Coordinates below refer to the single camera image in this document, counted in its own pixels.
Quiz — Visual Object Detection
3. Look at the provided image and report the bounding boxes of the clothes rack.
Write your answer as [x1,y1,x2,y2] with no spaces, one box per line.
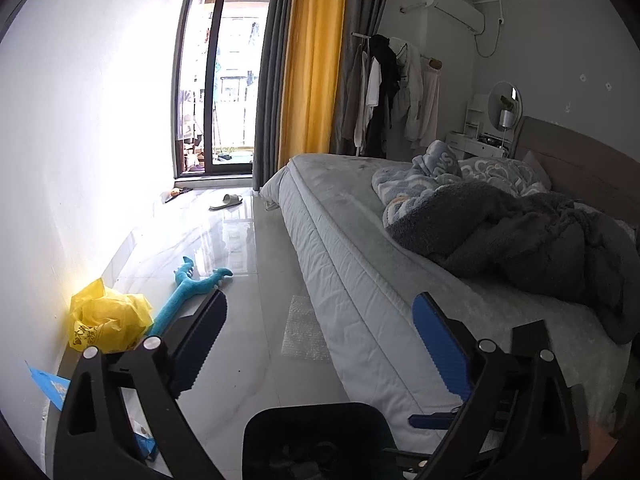
[351,31,443,68]

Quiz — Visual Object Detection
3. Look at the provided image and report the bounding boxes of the white air conditioner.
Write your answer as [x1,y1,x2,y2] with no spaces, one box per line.
[400,0,486,36]

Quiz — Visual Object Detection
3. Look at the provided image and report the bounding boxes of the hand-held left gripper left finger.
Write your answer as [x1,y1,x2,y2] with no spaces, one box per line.
[52,290,228,480]

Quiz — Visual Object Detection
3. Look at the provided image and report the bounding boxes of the pale pink hanging pants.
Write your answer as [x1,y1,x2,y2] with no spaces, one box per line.
[417,57,443,148]

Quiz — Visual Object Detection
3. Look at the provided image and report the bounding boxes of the person's right forearm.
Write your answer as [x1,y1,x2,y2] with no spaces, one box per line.
[582,422,621,480]

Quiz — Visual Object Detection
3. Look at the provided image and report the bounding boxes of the yellow plastic bag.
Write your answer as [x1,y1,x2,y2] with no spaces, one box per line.
[69,278,154,353]

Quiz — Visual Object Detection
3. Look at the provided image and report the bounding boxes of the dark grey fleece blanket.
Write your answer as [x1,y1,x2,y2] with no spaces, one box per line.
[387,180,640,346]

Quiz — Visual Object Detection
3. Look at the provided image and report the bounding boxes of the white vanity table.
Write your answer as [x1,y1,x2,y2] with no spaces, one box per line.
[445,130,516,158]

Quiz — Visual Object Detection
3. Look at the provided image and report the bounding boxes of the white desk organizer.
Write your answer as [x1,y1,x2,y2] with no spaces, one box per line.
[466,92,493,136]

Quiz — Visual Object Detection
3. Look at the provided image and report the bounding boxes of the white hanging garment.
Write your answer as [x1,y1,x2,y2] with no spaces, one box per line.
[352,55,383,148]

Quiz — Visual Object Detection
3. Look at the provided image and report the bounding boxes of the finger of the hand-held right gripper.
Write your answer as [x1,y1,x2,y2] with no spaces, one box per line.
[407,406,464,431]

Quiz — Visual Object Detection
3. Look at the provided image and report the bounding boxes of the yellow curtain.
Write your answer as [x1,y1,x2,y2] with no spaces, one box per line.
[277,0,348,163]

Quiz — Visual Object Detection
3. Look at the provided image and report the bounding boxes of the grey slipper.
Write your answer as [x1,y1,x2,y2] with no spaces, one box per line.
[209,193,244,211]

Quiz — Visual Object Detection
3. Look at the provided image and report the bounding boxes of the brown bed headboard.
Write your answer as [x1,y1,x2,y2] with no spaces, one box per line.
[512,116,640,231]

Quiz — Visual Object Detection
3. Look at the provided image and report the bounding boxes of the blue paper bag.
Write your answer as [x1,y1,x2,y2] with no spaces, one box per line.
[27,365,161,463]

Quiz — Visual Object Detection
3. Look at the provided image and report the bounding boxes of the grey curtain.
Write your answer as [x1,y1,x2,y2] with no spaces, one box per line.
[252,0,301,191]
[330,0,396,156]

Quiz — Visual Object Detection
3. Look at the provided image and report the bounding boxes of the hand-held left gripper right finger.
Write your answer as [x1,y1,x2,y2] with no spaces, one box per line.
[412,292,591,480]

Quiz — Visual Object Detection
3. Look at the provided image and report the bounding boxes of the clear bubble wrap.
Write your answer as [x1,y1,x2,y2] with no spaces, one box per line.
[281,294,332,362]

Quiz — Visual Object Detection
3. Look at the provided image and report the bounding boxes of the round white mirror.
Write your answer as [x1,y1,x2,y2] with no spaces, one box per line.
[487,81,522,131]

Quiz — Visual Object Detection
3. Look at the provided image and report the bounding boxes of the teal plush toy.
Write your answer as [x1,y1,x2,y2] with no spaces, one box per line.
[147,256,234,338]

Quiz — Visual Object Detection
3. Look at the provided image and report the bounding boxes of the bed with grey cover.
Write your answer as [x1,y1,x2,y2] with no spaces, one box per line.
[260,152,640,441]

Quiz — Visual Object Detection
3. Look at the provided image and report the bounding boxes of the black framed glass door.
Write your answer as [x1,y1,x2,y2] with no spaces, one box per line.
[172,0,278,179]

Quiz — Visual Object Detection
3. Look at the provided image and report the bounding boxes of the pink pillow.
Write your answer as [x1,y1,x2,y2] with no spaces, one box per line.
[522,150,553,191]

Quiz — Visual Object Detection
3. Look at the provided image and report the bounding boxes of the dark teal trash bin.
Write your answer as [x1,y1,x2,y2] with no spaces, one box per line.
[242,401,398,480]

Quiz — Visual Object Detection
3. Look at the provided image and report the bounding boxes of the black hanging garment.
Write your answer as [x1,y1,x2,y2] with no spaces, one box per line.
[367,34,401,158]

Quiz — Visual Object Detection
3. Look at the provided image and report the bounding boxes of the white hanging shirt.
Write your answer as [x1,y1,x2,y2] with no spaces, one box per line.
[390,37,423,141]

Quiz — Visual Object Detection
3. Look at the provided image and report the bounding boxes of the blue patterned blanket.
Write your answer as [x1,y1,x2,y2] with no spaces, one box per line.
[371,139,553,226]

